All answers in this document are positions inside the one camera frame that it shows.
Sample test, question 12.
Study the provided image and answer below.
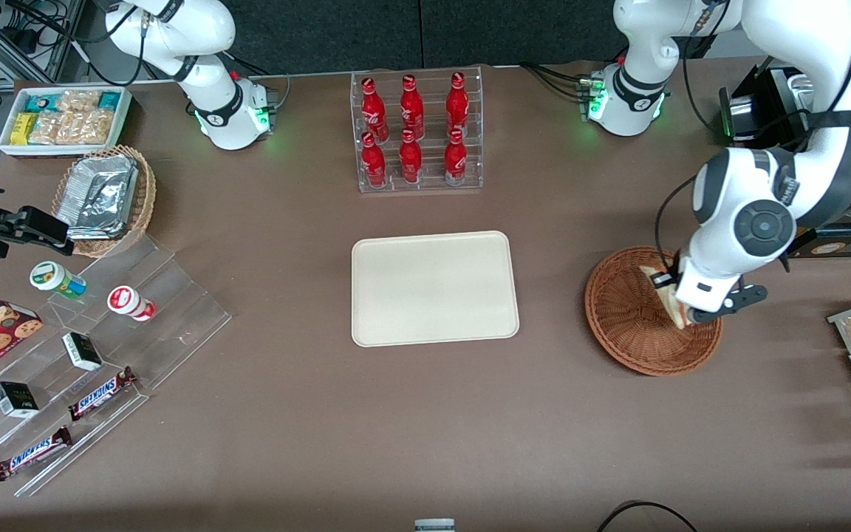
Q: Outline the triangular sandwich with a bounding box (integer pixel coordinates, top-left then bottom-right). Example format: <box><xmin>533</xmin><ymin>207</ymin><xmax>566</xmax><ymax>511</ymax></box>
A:
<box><xmin>642</xmin><ymin>265</ymin><xmax>690</xmax><ymax>331</ymax></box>

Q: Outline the brown round wicker basket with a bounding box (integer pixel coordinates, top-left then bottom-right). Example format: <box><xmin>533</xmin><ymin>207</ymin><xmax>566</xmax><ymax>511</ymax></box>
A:
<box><xmin>584</xmin><ymin>245</ymin><xmax>724</xmax><ymax>378</ymax></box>

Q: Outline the light oval wicker basket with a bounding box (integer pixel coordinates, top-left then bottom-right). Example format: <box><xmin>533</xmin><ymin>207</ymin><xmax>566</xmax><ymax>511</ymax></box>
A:
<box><xmin>51</xmin><ymin>145</ymin><xmax>157</xmax><ymax>259</ymax></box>

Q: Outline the beige plastic tray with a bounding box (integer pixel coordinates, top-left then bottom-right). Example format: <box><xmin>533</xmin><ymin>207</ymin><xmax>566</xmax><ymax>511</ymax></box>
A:
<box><xmin>351</xmin><ymin>231</ymin><xmax>520</xmax><ymax>348</ymax></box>

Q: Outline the green capped drink bottle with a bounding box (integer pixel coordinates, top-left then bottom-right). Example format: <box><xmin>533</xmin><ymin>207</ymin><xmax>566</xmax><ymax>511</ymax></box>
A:
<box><xmin>30</xmin><ymin>261</ymin><xmax>88</xmax><ymax>300</ymax></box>

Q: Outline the silver foil pouch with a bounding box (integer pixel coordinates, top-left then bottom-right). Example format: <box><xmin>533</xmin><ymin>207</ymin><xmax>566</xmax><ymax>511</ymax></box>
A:
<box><xmin>64</xmin><ymin>220</ymin><xmax>129</xmax><ymax>242</ymax></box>
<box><xmin>55</xmin><ymin>154</ymin><xmax>140</xmax><ymax>227</ymax></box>

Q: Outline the yellow snack packet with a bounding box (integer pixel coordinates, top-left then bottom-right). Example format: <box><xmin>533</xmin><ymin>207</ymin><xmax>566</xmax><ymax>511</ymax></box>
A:
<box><xmin>10</xmin><ymin>112</ymin><xmax>38</xmax><ymax>146</ymax></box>

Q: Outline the clear cracker bag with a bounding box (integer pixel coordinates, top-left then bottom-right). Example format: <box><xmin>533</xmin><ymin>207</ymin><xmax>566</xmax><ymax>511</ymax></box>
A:
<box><xmin>60</xmin><ymin>109</ymin><xmax>115</xmax><ymax>146</ymax></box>
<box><xmin>29</xmin><ymin>111</ymin><xmax>64</xmax><ymax>146</ymax></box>
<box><xmin>56</xmin><ymin>89</ymin><xmax>103</xmax><ymax>114</ymax></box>

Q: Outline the red capped drink bottle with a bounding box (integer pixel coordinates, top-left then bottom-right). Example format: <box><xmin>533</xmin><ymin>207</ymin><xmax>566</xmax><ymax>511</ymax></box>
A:
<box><xmin>107</xmin><ymin>285</ymin><xmax>156</xmax><ymax>322</ymax></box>

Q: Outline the small black box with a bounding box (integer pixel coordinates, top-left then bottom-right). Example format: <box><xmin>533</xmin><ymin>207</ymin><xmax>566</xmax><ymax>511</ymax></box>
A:
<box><xmin>0</xmin><ymin>381</ymin><xmax>41</xmax><ymax>420</ymax></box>
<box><xmin>62</xmin><ymin>332</ymin><xmax>104</xmax><ymax>372</ymax></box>

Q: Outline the white rectangular plastic bin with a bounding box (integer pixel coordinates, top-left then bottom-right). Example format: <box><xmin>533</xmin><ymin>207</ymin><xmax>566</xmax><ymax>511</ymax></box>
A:
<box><xmin>0</xmin><ymin>86</ymin><xmax>133</xmax><ymax>159</ymax></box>

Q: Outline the clear acrylic step display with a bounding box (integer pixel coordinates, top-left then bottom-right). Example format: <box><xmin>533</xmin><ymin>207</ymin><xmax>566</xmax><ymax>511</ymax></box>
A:
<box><xmin>0</xmin><ymin>233</ymin><xmax>233</xmax><ymax>497</ymax></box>

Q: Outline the brown Snickers bar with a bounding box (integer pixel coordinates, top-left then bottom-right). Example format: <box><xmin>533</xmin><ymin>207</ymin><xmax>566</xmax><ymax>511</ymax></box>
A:
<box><xmin>0</xmin><ymin>426</ymin><xmax>73</xmax><ymax>482</ymax></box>
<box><xmin>68</xmin><ymin>366</ymin><xmax>137</xmax><ymax>422</ymax></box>

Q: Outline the red cola bottle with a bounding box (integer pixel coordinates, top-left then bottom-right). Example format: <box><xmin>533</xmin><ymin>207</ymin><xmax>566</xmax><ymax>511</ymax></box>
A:
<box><xmin>400</xmin><ymin>74</ymin><xmax>425</xmax><ymax>141</ymax></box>
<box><xmin>444</xmin><ymin>129</ymin><xmax>468</xmax><ymax>186</ymax></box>
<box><xmin>399</xmin><ymin>129</ymin><xmax>423</xmax><ymax>185</ymax></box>
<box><xmin>445</xmin><ymin>71</ymin><xmax>470</xmax><ymax>138</ymax></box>
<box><xmin>361</xmin><ymin>132</ymin><xmax>388</xmax><ymax>188</ymax></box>
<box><xmin>360</xmin><ymin>77</ymin><xmax>389</xmax><ymax>143</ymax></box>

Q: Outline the clear acrylic bottle rack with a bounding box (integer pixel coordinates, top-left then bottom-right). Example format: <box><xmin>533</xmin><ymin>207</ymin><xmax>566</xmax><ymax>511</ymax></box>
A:
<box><xmin>350</xmin><ymin>65</ymin><xmax>485</xmax><ymax>194</ymax></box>

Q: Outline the dark grey partition panel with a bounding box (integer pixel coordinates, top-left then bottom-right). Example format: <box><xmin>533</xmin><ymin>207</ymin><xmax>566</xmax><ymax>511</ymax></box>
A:
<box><xmin>423</xmin><ymin>0</ymin><xmax>622</xmax><ymax>71</ymax></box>
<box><xmin>222</xmin><ymin>0</ymin><xmax>422</xmax><ymax>75</ymax></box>

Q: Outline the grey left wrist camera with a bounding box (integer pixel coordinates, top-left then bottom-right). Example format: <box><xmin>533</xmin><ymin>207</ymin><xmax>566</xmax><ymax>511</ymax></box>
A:
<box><xmin>690</xmin><ymin>284</ymin><xmax>768</xmax><ymax>324</ymax></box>

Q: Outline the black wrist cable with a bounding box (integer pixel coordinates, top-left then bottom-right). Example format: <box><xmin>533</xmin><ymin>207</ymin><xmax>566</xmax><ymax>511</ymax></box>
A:
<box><xmin>654</xmin><ymin>177</ymin><xmax>697</xmax><ymax>274</ymax></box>

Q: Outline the aluminium frame with cables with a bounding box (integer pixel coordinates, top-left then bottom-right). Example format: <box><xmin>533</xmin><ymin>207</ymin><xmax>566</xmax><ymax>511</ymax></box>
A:
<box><xmin>0</xmin><ymin>0</ymin><xmax>112</xmax><ymax>86</ymax></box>

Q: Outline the black looped cable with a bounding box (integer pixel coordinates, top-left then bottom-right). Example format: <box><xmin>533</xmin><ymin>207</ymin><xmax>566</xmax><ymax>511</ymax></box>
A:
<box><xmin>595</xmin><ymin>501</ymin><xmax>700</xmax><ymax>532</ymax></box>

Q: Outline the black base cable bundle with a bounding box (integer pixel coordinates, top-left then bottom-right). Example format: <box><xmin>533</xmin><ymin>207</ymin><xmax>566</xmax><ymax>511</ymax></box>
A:
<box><xmin>520</xmin><ymin>62</ymin><xmax>596</xmax><ymax>102</ymax></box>
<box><xmin>228</xmin><ymin>50</ymin><xmax>292</xmax><ymax>100</ymax></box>

